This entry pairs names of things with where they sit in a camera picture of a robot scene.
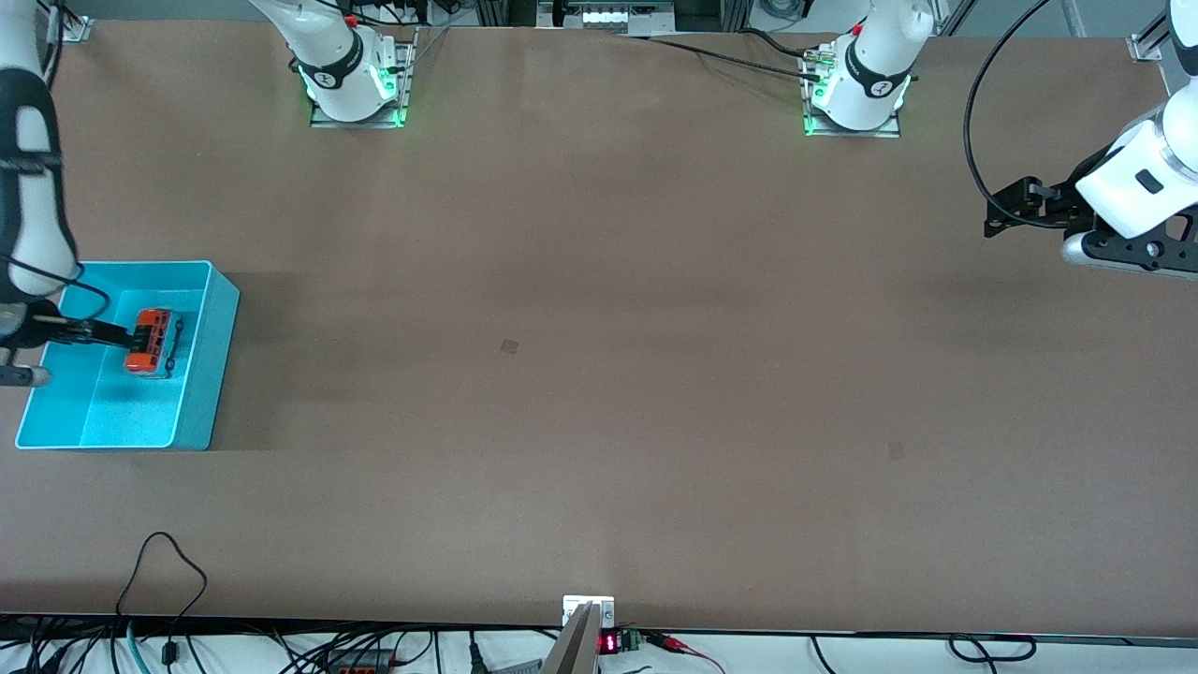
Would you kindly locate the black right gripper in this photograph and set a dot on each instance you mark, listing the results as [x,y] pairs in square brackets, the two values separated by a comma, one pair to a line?
[21,329]

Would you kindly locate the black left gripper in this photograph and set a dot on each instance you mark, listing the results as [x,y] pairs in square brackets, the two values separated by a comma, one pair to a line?
[1061,202]

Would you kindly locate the orange toy bus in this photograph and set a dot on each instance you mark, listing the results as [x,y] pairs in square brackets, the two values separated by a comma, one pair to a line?
[150,342]

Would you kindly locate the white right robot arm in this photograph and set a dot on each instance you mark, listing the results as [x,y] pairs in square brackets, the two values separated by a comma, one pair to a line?
[328,47]

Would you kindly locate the blue plastic box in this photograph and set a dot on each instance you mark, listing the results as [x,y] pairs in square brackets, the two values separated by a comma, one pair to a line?
[122,412]

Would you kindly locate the orange connector block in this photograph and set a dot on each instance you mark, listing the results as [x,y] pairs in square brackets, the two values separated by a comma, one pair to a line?
[360,665]

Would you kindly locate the red clip leads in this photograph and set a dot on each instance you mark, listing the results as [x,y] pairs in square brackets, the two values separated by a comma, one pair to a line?
[679,646]

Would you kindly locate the red digit display module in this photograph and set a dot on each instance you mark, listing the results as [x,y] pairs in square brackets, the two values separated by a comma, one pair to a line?
[608,644]

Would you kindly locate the green terminal block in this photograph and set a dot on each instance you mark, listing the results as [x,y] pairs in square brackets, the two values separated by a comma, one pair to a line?
[631,639]

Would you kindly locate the aluminium corner bracket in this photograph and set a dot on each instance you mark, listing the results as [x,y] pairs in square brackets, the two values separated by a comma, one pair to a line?
[70,26]
[1149,47]

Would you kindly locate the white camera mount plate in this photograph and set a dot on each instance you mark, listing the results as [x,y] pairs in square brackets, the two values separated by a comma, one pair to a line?
[588,604]

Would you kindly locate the grey camera mount beam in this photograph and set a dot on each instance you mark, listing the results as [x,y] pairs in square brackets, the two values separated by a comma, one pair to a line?
[576,651]

